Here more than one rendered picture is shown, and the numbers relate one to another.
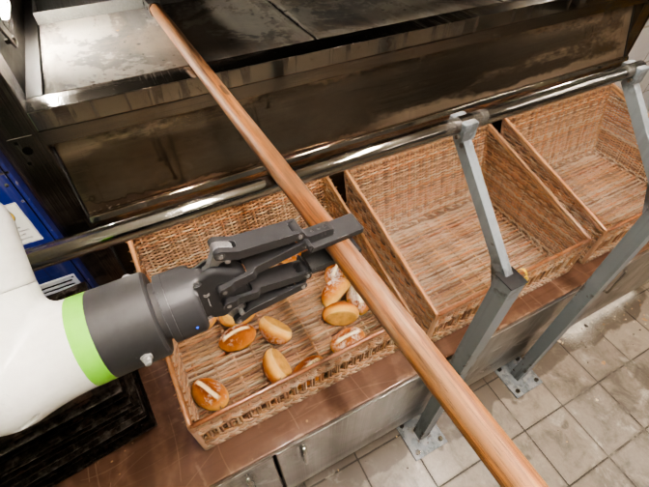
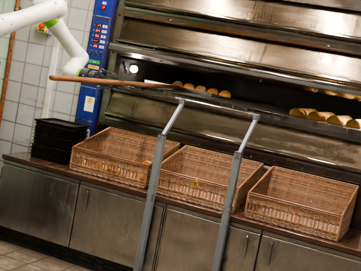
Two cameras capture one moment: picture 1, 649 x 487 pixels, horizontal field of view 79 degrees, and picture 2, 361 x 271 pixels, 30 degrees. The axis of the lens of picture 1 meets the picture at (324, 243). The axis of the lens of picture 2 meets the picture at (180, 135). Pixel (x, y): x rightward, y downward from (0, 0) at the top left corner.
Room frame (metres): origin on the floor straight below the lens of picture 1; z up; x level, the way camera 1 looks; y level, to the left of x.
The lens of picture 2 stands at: (-2.08, -3.40, 1.38)
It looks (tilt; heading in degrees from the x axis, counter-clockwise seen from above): 6 degrees down; 49
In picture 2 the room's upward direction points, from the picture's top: 11 degrees clockwise
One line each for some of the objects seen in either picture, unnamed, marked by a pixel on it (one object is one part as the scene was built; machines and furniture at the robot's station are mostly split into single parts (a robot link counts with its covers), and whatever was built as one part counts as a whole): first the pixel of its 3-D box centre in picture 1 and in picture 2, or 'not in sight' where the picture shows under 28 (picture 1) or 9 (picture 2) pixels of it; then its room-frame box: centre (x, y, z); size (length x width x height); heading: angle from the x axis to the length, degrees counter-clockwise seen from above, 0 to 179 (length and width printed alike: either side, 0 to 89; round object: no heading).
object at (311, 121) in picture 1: (418, 87); (227, 128); (1.06, -0.26, 1.02); 1.79 x 0.11 x 0.19; 117
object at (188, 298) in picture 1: (205, 293); (96, 78); (0.24, 0.13, 1.20); 0.09 x 0.07 x 0.08; 118
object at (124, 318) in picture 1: (133, 318); (86, 76); (0.21, 0.20, 1.20); 0.12 x 0.06 x 0.09; 28
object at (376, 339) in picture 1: (271, 292); (125, 155); (0.58, 0.13, 0.72); 0.56 x 0.49 x 0.28; 118
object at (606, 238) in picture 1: (598, 164); (302, 200); (1.11, -0.95, 0.72); 0.56 x 0.49 x 0.28; 117
